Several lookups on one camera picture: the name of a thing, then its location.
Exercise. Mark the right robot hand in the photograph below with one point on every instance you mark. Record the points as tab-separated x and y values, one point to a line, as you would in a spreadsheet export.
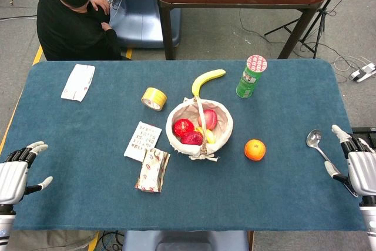
360	171

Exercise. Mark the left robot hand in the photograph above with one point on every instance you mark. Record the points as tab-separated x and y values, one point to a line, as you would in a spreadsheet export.
13	174

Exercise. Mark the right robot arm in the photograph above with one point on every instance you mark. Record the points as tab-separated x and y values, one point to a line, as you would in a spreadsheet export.
369	217

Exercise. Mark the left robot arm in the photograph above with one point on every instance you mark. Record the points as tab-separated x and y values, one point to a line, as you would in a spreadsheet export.
5	221

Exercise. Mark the white woven basket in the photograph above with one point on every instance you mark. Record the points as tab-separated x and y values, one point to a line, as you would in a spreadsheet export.
199	129

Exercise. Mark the metal spoon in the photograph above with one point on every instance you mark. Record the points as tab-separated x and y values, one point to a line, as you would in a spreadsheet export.
318	145

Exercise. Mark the white power strip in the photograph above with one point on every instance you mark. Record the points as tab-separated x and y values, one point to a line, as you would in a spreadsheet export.
362	72

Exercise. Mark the orange fruit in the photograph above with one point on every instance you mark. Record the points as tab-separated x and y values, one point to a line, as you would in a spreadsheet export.
255	150

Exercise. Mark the white tissue pack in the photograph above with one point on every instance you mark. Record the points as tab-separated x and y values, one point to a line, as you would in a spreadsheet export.
78	82

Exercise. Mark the white card with red print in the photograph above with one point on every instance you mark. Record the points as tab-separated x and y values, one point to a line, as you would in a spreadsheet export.
142	140

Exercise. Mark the green chips can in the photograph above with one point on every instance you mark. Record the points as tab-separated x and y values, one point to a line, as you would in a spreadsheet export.
249	79

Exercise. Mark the small yellow fruit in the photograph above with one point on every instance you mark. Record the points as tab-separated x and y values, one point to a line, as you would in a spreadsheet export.
208	135

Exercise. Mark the yellow tape roll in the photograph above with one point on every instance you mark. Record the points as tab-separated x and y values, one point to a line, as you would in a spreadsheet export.
154	98

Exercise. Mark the black tripod stand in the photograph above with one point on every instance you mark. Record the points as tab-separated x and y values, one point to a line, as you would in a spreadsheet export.
320	16

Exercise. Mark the pink apple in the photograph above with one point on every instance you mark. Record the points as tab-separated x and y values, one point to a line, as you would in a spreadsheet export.
208	118

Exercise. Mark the person in black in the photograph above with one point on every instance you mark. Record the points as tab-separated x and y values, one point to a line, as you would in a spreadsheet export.
75	18

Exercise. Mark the blue table cloth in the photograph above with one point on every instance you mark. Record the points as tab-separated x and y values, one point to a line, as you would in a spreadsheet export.
182	186

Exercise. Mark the dark red fruit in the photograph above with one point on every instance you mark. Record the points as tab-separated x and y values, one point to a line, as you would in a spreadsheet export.
191	138

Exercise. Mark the red pomegranate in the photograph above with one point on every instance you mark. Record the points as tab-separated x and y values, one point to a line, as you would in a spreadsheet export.
182	127

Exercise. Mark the yellow banana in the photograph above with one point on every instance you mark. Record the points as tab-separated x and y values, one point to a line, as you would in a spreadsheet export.
202	82

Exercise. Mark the blue robot torso base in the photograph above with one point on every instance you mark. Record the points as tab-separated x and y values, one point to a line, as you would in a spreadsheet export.
185	240

